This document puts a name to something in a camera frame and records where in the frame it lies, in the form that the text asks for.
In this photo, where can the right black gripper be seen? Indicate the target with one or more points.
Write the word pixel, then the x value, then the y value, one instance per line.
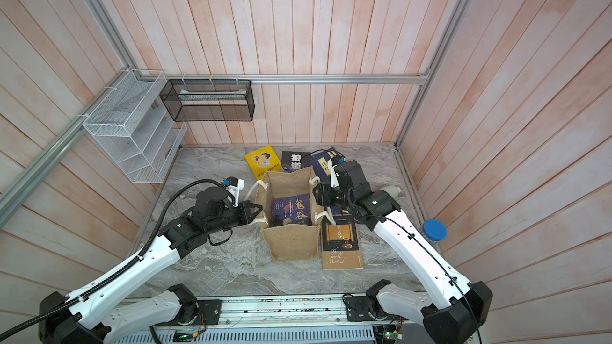
pixel 324 194

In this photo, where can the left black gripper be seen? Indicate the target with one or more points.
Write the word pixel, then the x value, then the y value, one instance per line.
pixel 246 216

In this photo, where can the burlap canvas tote bag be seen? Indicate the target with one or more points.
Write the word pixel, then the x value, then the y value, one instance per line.
pixel 290 242

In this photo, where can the dark old man book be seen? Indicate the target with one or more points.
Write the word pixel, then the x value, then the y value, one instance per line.
pixel 294 210

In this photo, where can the yellow cartoon book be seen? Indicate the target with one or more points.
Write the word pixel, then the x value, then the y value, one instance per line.
pixel 262 161

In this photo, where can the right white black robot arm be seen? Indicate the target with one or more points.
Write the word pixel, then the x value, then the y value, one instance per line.
pixel 451 308

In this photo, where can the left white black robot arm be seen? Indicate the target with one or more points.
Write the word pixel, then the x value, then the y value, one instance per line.
pixel 61 317

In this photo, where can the navy book yellow label middle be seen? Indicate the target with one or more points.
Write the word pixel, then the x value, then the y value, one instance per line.
pixel 319 164

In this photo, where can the brown gold cover book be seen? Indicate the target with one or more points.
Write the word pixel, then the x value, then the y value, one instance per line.
pixel 341 248

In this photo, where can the black wolf title book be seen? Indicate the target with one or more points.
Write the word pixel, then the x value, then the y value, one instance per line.
pixel 294 160

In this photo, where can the clear jar blue lid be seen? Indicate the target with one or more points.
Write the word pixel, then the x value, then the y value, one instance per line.
pixel 433 231

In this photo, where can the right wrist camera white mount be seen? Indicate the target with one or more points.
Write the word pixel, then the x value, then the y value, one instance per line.
pixel 333 175

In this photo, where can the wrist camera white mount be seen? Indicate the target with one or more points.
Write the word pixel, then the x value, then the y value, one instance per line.
pixel 333 175
pixel 234 186

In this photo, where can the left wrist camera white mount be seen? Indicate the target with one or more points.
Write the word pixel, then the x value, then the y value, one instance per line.
pixel 234 186

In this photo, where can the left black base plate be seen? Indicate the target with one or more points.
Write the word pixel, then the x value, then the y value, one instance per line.
pixel 204 312

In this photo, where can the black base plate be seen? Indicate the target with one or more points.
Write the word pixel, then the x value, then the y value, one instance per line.
pixel 204 312
pixel 360 308

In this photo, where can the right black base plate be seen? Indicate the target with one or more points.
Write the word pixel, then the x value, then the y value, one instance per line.
pixel 360 308

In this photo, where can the aluminium mounting rail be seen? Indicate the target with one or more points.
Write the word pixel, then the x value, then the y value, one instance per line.
pixel 249 311

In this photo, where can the black wire mesh basket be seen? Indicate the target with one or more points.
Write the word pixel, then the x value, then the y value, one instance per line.
pixel 209 100

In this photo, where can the white wire mesh shelf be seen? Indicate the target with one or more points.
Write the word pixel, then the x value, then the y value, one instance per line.
pixel 134 129

